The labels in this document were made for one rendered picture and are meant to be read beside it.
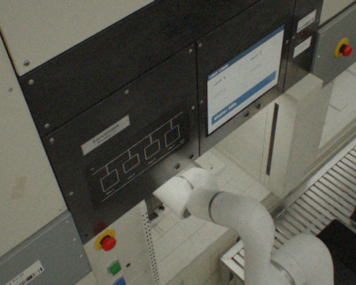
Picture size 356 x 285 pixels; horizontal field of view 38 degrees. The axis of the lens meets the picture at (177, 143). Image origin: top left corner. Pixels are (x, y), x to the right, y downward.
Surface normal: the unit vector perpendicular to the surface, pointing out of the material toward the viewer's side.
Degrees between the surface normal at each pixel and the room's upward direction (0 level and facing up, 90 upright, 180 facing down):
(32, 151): 90
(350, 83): 0
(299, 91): 0
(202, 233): 0
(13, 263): 90
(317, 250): 28
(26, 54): 90
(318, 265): 43
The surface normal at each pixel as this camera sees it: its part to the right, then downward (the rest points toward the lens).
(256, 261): -0.76, -0.27
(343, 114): -0.05, -0.65
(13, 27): 0.68, 0.54
